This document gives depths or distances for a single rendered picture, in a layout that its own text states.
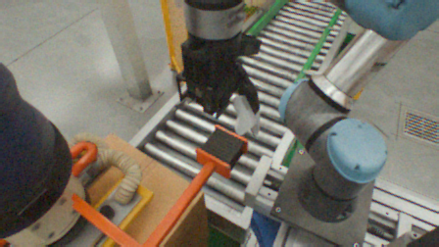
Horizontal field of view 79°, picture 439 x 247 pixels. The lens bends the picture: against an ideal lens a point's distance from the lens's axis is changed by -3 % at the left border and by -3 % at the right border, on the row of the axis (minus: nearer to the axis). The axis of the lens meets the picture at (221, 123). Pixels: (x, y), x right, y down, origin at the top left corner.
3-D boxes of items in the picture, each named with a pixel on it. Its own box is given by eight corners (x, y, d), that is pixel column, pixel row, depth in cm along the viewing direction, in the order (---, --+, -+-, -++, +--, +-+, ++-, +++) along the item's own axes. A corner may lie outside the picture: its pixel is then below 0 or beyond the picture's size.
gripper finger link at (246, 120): (242, 154, 47) (215, 112, 43) (258, 130, 50) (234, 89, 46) (256, 155, 44) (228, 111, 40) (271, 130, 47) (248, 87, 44)
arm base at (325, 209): (361, 181, 71) (376, 162, 64) (349, 233, 63) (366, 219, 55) (306, 160, 76) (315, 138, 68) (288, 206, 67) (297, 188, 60)
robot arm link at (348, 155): (334, 209, 57) (360, 177, 46) (298, 159, 65) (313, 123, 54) (376, 186, 60) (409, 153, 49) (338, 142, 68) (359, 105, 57)
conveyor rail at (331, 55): (351, 13, 252) (358, -7, 237) (356, 14, 251) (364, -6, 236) (236, 233, 125) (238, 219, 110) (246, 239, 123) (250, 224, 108)
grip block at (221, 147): (217, 136, 66) (216, 123, 62) (247, 152, 63) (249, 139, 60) (196, 162, 62) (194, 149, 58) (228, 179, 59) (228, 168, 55)
